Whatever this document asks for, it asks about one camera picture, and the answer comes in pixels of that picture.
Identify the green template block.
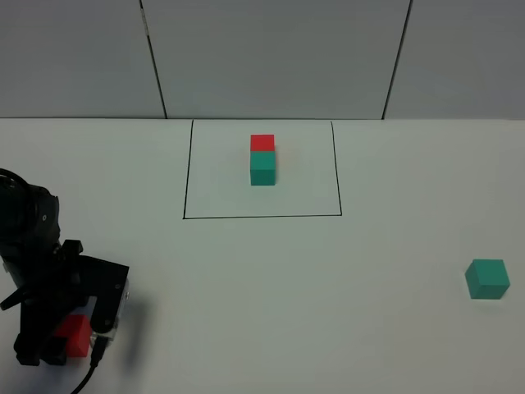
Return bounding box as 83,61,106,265
250,151,276,186

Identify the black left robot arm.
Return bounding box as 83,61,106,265
1,169,88,366

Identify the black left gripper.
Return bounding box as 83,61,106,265
1,240,89,366

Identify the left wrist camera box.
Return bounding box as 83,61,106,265
79,255,130,341

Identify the red template block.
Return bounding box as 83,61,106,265
250,135,275,152

